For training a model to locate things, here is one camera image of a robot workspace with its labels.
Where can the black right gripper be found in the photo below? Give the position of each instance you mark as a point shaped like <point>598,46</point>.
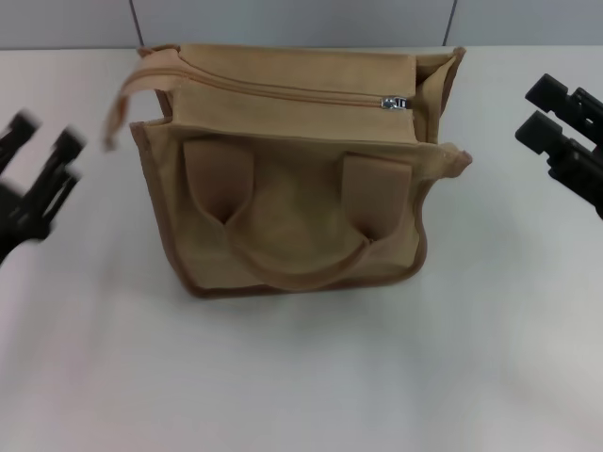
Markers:
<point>596,183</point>

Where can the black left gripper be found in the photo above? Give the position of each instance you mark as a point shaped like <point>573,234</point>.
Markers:
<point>19,221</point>

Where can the silver metal zipper pull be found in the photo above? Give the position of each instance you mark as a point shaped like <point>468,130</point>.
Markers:
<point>393,103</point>

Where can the khaki canvas food bag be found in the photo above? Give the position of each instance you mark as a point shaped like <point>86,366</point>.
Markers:
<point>292,212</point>

